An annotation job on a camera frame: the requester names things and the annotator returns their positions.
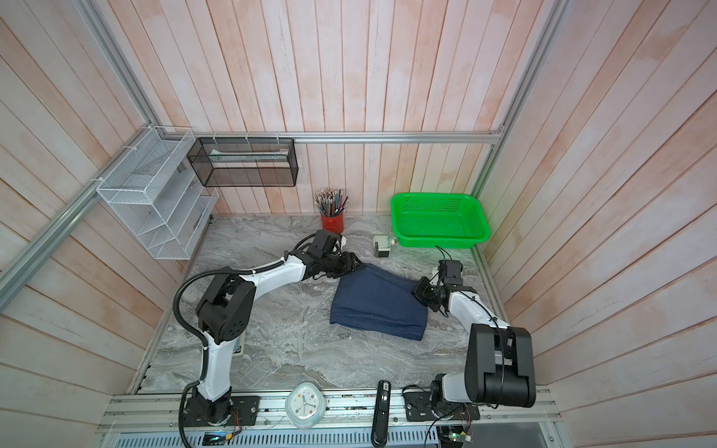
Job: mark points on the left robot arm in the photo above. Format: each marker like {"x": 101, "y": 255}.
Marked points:
{"x": 224, "y": 312}

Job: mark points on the white wire mesh shelf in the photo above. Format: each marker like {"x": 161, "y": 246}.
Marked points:
{"x": 156, "y": 194}

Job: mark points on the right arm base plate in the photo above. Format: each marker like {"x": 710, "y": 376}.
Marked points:
{"x": 419, "y": 407}

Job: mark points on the dark blue denim trousers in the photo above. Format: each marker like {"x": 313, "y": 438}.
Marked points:
{"x": 378, "y": 301}

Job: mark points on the pencils in cup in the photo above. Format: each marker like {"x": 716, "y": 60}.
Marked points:
{"x": 331, "y": 202}

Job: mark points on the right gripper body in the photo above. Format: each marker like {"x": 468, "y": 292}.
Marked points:
{"x": 428, "y": 293}

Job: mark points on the red pencil cup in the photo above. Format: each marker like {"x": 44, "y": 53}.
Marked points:
{"x": 334, "y": 224}

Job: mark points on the black mesh wall basket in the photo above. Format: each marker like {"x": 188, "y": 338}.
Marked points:
{"x": 255, "y": 162}

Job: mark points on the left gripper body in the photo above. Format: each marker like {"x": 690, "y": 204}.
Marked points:
{"x": 338, "y": 265}

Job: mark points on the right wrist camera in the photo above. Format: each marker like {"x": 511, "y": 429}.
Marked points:
{"x": 450, "y": 273}

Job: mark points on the white analog clock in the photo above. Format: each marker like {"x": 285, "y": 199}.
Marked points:
{"x": 305, "y": 406}

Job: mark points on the green plastic basket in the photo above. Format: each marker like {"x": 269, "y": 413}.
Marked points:
{"x": 448, "y": 220}

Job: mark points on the black remote control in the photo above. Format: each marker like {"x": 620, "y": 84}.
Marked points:
{"x": 379, "y": 433}

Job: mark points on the light blue phone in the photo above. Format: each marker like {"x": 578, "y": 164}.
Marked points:
{"x": 240, "y": 344}

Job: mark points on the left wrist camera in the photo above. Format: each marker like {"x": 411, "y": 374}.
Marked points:
{"x": 326, "y": 244}

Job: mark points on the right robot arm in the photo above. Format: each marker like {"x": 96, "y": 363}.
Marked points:
{"x": 499, "y": 364}

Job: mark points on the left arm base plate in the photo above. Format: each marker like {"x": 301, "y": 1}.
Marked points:
{"x": 242, "y": 410}

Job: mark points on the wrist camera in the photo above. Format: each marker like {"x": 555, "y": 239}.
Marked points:
{"x": 450, "y": 273}
{"x": 326, "y": 244}

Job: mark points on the small white grey box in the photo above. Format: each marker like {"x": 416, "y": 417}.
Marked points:
{"x": 382, "y": 245}

